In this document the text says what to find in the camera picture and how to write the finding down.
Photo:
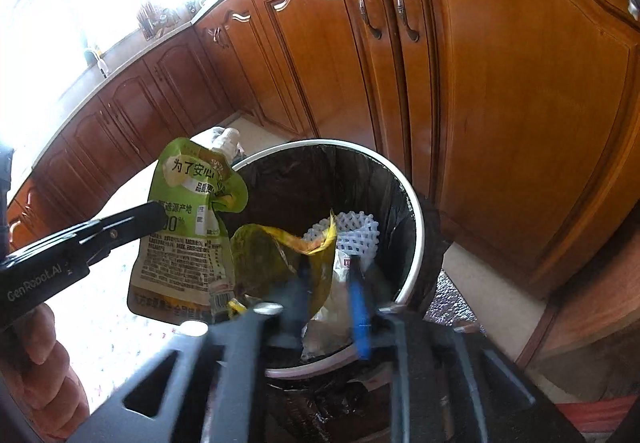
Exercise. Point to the person's left hand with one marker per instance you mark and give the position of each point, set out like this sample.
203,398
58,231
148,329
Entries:
45,363

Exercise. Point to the black bin liner bag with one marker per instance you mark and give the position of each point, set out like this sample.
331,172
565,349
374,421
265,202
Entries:
300,183

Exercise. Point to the utensil holder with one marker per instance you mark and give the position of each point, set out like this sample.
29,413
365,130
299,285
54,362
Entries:
155,20

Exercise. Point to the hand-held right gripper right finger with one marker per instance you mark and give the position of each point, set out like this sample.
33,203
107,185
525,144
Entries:
361,313

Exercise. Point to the white foam fruit net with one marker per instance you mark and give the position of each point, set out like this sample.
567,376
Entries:
355,233

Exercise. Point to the wooden kitchen cabinet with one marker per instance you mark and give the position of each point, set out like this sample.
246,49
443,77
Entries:
500,98

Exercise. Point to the yellow green snack wrapper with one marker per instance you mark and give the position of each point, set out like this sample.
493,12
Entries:
265,263

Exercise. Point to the clear plastic wrapper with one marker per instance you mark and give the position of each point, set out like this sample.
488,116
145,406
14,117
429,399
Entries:
330,318

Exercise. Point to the white dotted printed cloth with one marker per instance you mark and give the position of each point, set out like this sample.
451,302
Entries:
125,348

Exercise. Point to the red cloth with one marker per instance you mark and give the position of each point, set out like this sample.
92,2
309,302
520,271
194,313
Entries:
600,413

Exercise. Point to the kitchen faucet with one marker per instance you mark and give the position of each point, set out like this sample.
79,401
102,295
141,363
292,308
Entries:
96,63

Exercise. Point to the silver foil mat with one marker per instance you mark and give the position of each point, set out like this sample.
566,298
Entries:
452,303

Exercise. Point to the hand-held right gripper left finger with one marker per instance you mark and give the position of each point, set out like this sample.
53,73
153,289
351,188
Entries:
235,373

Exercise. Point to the white round trash bin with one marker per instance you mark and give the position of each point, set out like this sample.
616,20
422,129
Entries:
416,243

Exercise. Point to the wooden furniture frame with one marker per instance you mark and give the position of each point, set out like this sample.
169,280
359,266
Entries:
590,313

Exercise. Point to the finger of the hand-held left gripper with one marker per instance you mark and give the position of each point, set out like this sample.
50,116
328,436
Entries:
125,228

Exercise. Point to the green drink pouch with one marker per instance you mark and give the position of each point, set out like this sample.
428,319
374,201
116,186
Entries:
180,263

